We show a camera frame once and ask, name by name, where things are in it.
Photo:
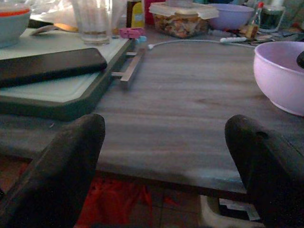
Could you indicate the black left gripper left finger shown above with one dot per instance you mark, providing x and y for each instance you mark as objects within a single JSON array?
[{"x": 59, "y": 171}]

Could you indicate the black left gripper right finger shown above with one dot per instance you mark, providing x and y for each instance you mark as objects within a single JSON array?
[{"x": 268, "y": 171}]

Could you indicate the white plastic stool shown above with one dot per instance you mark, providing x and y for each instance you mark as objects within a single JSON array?
[{"x": 225, "y": 213}]

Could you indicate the red cloth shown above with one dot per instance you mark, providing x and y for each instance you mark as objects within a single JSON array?
[{"x": 111, "y": 202}]

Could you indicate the white cutting board dark rim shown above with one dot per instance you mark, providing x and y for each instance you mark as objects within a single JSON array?
[{"x": 59, "y": 95}]

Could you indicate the pink plastic bowl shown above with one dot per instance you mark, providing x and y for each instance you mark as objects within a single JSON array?
[{"x": 280, "y": 80}]

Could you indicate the black smartphone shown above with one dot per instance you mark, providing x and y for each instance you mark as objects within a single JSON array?
[{"x": 47, "y": 65}]

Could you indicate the white marker pen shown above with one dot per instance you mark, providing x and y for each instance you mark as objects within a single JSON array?
[{"x": 234, "y": 39}]

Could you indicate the glass jar with dark contents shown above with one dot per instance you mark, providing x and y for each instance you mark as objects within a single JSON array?
[{"x": 271, "y": 19}]

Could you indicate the clear drinking glass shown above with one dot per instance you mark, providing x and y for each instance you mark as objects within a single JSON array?
[{"x": 93, "y": 21}]

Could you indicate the blue clothes peg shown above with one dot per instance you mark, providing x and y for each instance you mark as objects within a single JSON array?
[{"x": 140, "y": 39}]

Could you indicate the grey bowl with orange rim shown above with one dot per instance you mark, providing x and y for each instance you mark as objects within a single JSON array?
[{"x": 12, "y": 23}]

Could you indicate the pink clothes peg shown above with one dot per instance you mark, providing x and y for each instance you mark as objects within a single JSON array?
[{"x": 130, "y": 32}]

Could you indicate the small red-capped bottle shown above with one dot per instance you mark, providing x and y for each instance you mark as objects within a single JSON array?
[{"x": 256, "y": 15}]

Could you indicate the lilac plastic bowl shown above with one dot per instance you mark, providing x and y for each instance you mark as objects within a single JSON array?
[{"x": 229, "y": 16}]

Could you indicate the clear food container with lid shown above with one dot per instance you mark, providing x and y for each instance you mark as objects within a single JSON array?
[{"x": 183, "y": 22}]

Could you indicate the brown bottle with yellow label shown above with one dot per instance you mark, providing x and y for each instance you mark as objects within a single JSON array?
[{"x": 135, "y": 14}]

